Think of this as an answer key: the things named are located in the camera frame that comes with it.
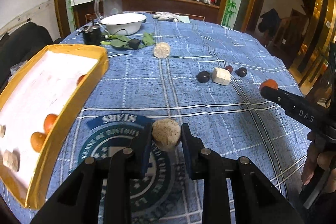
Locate orange tangerine top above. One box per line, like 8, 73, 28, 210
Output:
260, 79, 278, 90

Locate orange tangerine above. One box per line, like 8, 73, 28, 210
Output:
30, 132, 47, 153
260, 79, 278, 90
43, 114, 58, 135

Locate white sugarcane piece square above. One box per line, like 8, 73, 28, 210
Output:
2, 150, 19, 172

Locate tan round sugarcane piece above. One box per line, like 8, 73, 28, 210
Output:
0, 125, 6, 138

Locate white sugarcane piece small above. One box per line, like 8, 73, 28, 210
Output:
152, 118, 181, 152

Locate red cherry tomato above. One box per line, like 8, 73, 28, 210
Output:
76, 75, 85, 85

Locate person's right hand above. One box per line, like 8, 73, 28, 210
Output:
301, 131, 336, 193

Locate dark plum right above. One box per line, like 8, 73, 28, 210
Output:
236, 67, 248, 77

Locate dark plum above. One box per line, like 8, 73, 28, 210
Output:
197, 71, 211, 83
236, 67, 248, 77

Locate red jujube date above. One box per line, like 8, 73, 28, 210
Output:
225, 65, 233, 73

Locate large white sugarcane piece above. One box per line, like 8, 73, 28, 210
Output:
212, 67, 231, 86

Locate yellow cardboard tray box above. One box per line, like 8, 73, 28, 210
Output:
1, 44, 109, 209

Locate dark plum left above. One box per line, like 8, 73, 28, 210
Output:
197, 71, 211, 83

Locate blue plaid tablecloth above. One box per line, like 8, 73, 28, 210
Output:
45, 15, 309, 223

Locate clear plastic bags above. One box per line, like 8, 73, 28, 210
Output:
10, 60, 27, 76

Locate green leaves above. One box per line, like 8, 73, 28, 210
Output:
101, 32, 155, 50

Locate black cup with tools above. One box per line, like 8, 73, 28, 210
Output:
81, 20, 101, 46

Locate small black box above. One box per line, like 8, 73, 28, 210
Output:
129, 39, 141, 50

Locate black sofa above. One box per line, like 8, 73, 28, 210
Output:
0, 22, 63, 92

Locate white sugarcane piece far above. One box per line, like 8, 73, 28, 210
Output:
153, 42, 170, 59

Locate white enamel bowl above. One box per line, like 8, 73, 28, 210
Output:
101, 12, 146, 36

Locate white work gloves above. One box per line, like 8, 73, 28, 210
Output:
153, 11, 190, 24

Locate wooden sideboard counter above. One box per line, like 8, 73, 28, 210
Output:
71, 0, 220, 27

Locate glass pitcher mug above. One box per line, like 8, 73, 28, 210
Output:
94, 0, 123, 21

